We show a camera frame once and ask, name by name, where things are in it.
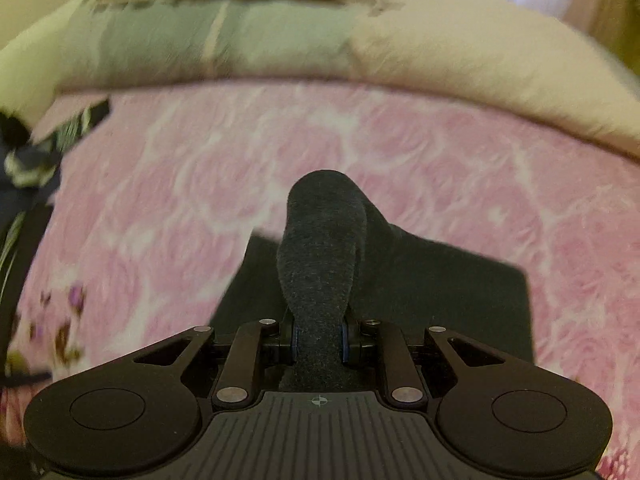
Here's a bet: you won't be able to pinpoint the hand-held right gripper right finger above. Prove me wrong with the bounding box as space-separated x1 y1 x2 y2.
341 311 507 408

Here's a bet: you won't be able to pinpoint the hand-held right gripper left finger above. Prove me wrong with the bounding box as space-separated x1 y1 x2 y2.
134 310 301 409

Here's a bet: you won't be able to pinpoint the dark grey fleece pants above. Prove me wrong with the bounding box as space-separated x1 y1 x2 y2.
207 170 533 393

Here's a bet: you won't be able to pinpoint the black white striped garment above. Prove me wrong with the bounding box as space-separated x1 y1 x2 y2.
0 97 111 311

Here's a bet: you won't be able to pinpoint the navy blue garment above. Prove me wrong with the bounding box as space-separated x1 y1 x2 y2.
0 140 63 233

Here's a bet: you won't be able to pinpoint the grey pillow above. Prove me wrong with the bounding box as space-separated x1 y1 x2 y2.
60 0 371 92

